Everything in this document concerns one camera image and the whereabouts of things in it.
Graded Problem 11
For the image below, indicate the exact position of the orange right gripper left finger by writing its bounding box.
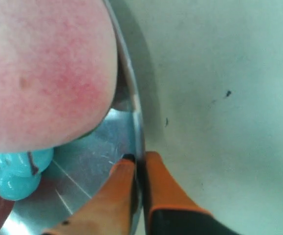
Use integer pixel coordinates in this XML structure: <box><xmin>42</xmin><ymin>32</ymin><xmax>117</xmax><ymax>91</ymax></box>
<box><xmin>43</xmin><ymin>158</ymin><xmax>136</xmax><ymax>235</ymax></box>

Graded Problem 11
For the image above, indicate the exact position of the pink peach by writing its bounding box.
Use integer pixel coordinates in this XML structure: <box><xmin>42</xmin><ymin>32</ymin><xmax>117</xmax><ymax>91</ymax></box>
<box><xmin>0</xmin><ymin>0</ymin><xmax>117</xmax><ymax>152</ymax></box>

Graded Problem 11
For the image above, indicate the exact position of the round metal plate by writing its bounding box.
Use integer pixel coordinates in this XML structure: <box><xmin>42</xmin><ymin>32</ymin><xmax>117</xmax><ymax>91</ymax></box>
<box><xmin>0</xmin><ymin>1</ymin><xmax>145</xmax><ymax>235</ymax></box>

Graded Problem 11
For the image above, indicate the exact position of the turquoise bone toy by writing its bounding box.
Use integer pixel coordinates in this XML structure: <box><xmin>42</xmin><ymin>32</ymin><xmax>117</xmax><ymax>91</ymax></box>
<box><xmin>0</xmin><ymin>148</ymin><xmax>54</xmax><ymax>201</ymax></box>

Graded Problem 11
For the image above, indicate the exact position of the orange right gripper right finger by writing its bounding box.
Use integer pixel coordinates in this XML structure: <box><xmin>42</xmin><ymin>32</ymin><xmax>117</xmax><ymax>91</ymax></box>
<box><xmin>144</xmin><ymin>152</ymin><xmax>236</xmax><ymax>235</ymax></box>

